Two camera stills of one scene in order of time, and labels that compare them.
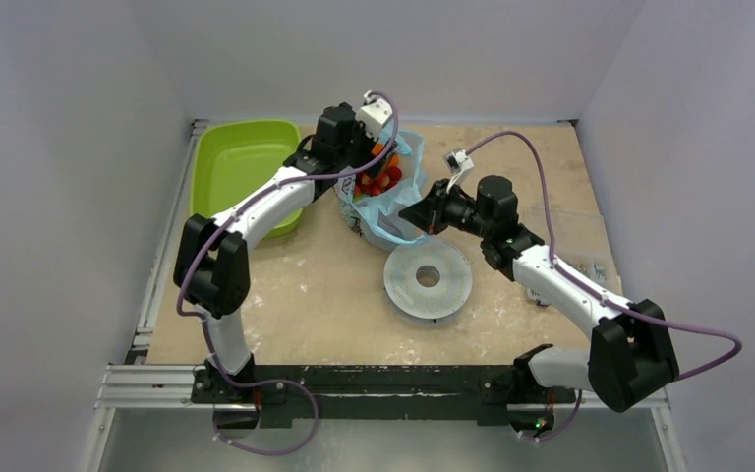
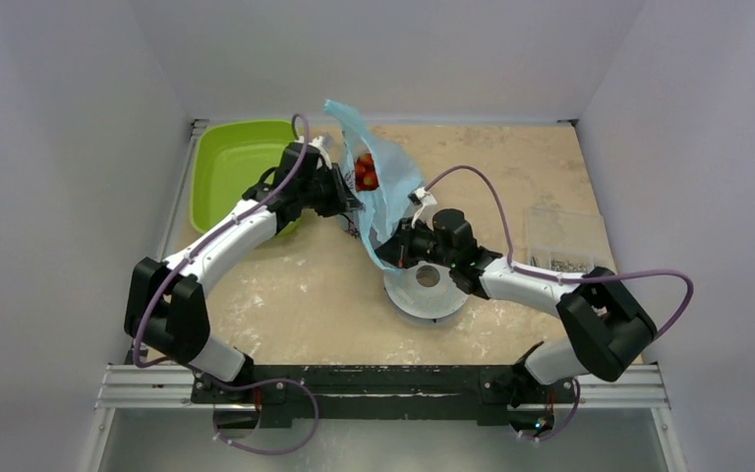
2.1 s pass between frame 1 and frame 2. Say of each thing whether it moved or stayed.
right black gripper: moved
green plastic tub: stayed
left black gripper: moved
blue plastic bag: moved
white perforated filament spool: stayed
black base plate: stayed
